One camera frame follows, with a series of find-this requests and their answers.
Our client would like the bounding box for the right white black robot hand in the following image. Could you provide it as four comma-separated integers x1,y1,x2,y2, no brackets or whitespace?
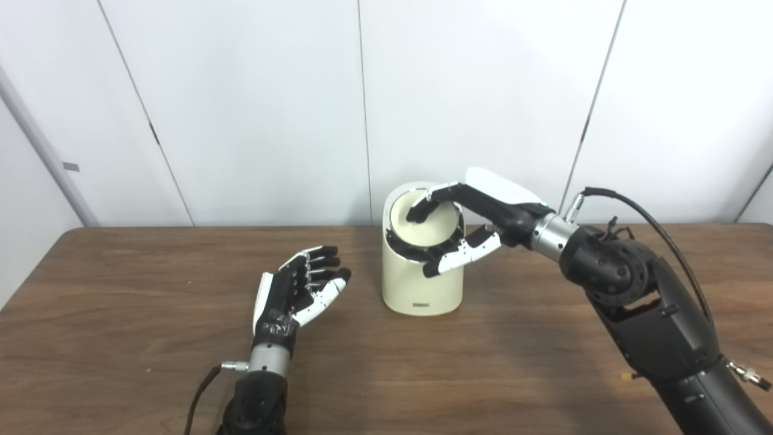
406,167,555,279

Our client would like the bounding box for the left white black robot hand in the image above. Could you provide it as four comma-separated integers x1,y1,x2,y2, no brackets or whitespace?
252,245,352,356

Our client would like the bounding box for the cream round bin lid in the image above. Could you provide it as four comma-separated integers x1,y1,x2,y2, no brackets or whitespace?
390,190,460,247

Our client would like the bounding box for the cream-colored round bin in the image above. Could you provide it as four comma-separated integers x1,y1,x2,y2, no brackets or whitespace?
381,181,466,317

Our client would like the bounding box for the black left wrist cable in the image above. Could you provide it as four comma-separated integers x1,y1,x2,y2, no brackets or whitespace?
183,361,249,435

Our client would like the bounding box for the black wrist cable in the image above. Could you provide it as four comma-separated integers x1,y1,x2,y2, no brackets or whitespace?
565,187,716,327
183,361,249,435

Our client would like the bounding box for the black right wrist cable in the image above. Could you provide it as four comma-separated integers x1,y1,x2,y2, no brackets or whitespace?
565,187,716,327

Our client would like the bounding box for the grey wall post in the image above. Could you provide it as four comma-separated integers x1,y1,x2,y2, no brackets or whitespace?
0,66,100,228

